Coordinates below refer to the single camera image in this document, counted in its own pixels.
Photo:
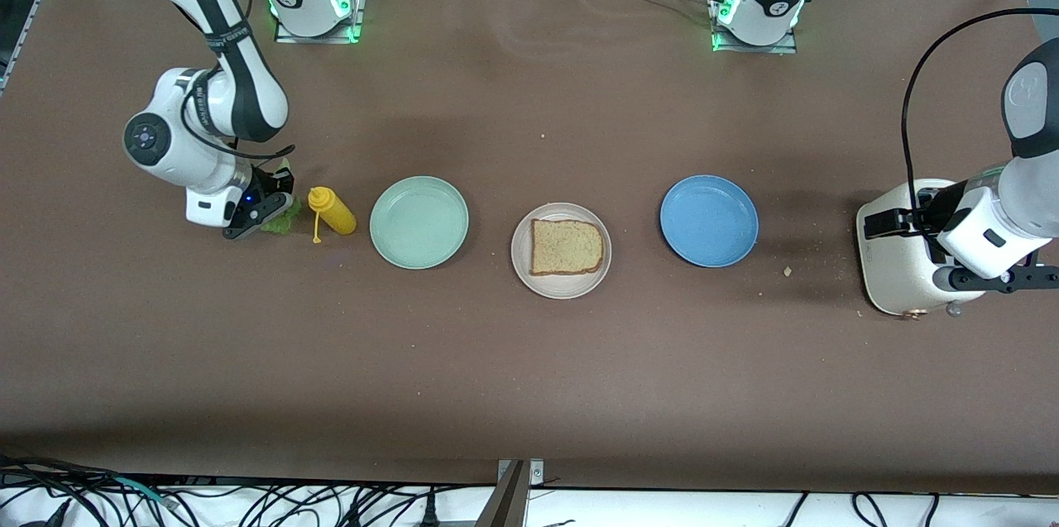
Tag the green lettuce leaf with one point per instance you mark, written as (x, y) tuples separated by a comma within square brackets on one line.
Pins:
[(288, 223)]

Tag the yellow mustard squeeze bottle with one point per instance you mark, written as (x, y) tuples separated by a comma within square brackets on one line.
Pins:
[(335, 213)]

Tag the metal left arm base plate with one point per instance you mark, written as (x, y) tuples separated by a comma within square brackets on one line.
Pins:
[(753, 49)]

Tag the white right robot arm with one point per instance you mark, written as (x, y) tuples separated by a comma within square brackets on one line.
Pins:
[(165, 138)]

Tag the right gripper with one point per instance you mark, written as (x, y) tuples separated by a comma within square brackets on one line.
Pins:
[(266, 184)]

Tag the metal table edge bracket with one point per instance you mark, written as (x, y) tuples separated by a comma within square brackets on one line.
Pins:
[(509, 502)]

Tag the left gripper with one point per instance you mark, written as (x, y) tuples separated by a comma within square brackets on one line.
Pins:
[(928, 215)]

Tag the beige round plate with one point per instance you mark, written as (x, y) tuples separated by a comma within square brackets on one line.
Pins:
[(561, 287)]

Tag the blue round plate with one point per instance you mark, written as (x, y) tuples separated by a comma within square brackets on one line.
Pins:
[(709, 221)]

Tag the brown bread slice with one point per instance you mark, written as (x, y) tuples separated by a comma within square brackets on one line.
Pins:
[(567, 247)]

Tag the white toaster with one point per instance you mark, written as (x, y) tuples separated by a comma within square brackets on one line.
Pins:
[(889, 270)]

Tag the green round plate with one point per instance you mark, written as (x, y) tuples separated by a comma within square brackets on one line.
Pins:
[(419, 222)]

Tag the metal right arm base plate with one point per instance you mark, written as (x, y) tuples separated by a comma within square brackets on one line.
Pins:
[(314, 39)]

